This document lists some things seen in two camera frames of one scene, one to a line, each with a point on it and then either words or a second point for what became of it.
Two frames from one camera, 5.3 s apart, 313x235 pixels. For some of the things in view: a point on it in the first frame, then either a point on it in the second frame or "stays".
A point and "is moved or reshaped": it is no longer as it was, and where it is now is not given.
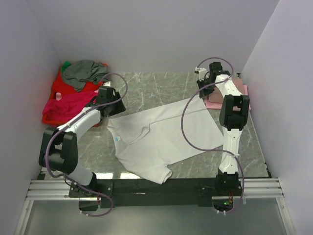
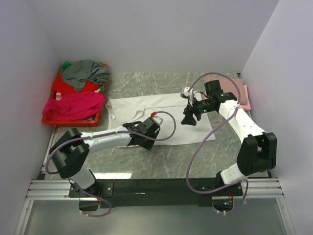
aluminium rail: [50, 190] stays
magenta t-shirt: [69, 105] stays
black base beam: [176, 193] stays
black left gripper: [118, 106] -> [151, 136]
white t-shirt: [146, 143] is moved or reshaped
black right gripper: [204, 86] -> [192, 111]
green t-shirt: [66, 64] stays
